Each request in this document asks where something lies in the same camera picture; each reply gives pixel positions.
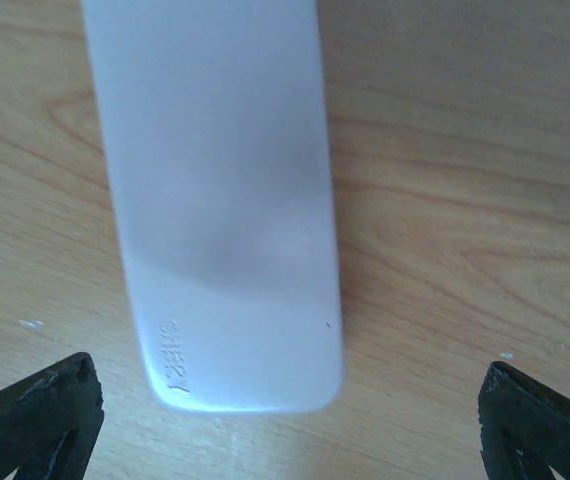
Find white pink glasses case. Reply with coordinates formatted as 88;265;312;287
82;1;343;414

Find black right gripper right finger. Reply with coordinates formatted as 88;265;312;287
478;361;570;479

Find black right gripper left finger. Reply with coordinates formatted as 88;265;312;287
0;352;104;479

